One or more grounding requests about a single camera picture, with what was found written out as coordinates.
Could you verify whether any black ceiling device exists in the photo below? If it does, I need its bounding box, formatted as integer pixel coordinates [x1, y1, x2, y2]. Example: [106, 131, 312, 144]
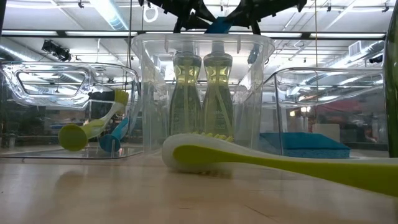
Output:
[41, 39, 73, 62]

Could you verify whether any shallow clear plastic bin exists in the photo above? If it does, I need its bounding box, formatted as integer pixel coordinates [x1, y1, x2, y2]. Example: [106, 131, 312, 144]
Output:
[260, 67, 388, 159]

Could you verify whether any ceiling air vent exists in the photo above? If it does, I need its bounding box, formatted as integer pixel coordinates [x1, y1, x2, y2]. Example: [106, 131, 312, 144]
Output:
[348, 42, 362, 57]

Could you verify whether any hanging black cable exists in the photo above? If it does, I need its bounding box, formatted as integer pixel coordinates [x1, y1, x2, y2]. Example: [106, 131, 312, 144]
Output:
[126, 0, 133, 94]

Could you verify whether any tall clear plastic bin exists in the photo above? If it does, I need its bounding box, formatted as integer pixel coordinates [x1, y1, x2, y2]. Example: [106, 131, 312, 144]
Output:
[129, 32, 275, 156]

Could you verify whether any blue dish brush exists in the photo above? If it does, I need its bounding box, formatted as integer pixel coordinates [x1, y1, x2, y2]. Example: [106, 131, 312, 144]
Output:
[99, 116, 131, 153]

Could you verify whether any silver ceiling duct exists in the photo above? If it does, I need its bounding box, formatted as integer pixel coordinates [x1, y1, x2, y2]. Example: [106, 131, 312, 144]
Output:
[88, 0, 130, 30]

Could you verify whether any thin hanging cord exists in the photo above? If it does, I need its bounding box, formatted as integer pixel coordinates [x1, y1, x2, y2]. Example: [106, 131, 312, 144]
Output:
[314, 0, 318, 68]

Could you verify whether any green dish brush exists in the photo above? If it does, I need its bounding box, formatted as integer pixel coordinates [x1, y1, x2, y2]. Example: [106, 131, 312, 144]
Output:
[58, 89, 130, 152]
[161, 132, 398, 198]

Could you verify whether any white cable ring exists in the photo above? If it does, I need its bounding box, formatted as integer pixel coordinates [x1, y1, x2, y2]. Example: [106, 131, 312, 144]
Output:
[142, 5, 159, 24]

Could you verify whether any long ceiling light bar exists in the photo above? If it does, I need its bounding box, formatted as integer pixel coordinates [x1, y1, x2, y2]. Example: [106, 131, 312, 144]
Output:
[0, 29, 386, 40]

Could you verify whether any grey ceiling duct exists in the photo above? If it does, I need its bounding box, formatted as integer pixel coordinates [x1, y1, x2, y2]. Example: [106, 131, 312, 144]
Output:
[338, 39, 386, 68]

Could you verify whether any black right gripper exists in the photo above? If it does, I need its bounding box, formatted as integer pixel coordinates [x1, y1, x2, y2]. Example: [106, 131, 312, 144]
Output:
[224, 0, 307, 35]

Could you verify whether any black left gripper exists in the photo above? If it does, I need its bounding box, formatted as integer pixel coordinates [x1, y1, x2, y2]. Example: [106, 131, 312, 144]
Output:
[139, 0, 218, 34]

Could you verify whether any clear bin with handle cutout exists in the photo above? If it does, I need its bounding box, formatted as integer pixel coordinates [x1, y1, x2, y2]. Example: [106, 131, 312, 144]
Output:
[0, 61, 144, 160]

